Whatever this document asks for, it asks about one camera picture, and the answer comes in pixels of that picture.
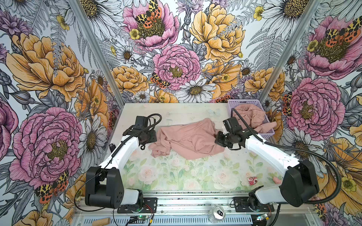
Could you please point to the aluminium corner post left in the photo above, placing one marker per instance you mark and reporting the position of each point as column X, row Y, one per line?
column 93, row 42

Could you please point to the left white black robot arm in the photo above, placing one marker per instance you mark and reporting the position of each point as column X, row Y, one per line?
column 104, row 186

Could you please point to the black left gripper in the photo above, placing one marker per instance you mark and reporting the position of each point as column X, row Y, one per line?
column 153, row 137

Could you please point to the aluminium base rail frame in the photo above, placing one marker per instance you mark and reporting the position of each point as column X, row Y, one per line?
column 191, row 208

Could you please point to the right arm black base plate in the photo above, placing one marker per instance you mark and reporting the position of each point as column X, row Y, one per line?
column 243, row 204

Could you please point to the right small circuit board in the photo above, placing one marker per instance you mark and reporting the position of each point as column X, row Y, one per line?
column 261, row 217

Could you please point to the lilac perforated plastic basket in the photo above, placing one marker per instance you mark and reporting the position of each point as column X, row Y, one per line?
column 232, row 103

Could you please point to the pink pixel-print t-shirt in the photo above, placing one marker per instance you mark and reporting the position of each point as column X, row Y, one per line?
column 192, row 141

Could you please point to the wooden cork block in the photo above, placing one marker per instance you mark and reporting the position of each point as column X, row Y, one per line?
column 101, row 222

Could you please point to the small green circuit board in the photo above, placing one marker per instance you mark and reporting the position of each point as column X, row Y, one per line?
column 141, row 219

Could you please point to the aluminium corner post right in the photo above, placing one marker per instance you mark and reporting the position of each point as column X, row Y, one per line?
column 304, row 22

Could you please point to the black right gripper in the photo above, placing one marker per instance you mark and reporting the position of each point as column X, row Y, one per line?
column 218, row 141

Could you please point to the aluminium corner post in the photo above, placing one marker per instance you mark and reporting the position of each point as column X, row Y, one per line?
column 93, row 42
column 304, row 22

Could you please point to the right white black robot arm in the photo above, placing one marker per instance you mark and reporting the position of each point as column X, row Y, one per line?
column 299, row 180

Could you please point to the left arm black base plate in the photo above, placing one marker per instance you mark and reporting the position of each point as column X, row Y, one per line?
column 148, row 205

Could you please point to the pink garments in basket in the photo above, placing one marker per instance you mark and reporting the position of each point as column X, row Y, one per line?
column 254, row 117

